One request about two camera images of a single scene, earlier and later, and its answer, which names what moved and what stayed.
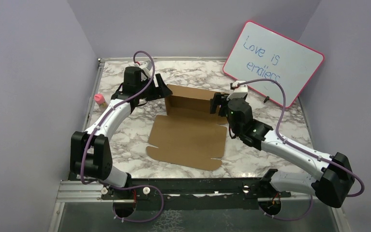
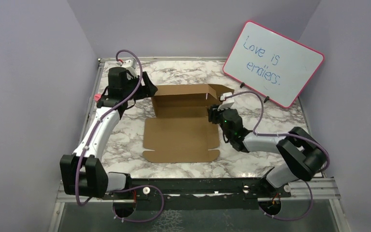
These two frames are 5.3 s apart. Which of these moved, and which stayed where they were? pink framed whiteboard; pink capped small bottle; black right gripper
Moved: black right gripper
Stayed: pink capped small bottle; pink framed whiteboard
